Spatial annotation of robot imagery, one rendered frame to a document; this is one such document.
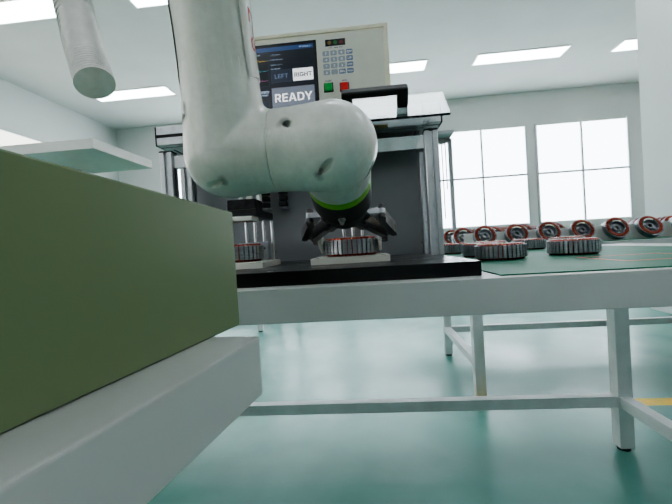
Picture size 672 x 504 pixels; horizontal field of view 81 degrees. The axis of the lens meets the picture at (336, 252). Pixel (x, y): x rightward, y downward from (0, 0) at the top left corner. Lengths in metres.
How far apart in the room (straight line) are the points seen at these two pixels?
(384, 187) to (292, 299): 0.58
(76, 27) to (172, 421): 2.13
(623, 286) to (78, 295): 0.60
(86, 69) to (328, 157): 1.70
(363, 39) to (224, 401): 0.93
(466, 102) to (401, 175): 6.78
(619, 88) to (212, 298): 8.67
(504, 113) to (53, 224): 7.84
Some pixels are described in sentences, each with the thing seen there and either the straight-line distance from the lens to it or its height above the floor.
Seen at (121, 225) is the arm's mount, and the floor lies 0.82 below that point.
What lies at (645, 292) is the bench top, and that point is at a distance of 0.66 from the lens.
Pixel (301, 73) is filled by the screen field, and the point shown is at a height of 1.22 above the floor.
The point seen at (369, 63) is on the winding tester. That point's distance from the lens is 1.03.
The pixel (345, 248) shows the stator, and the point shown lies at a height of 0.80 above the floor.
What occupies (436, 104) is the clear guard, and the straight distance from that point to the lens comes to 0.72.
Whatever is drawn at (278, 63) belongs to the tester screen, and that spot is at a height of 1.25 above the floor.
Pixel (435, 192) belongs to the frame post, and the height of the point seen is 0.91.
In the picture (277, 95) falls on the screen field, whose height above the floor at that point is 1.17.
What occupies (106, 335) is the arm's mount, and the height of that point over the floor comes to 0.77.
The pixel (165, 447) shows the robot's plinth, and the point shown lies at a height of 0.72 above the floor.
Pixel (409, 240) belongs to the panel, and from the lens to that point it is 1.06.
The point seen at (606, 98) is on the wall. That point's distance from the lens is 8.66.
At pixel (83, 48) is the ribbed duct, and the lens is 2.16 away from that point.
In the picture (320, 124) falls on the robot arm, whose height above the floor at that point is 0.94.
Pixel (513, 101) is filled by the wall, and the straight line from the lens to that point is 8.04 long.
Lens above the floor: 0.80
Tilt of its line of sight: 1 degrees down
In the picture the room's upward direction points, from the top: 3 degrees counter-clockwise
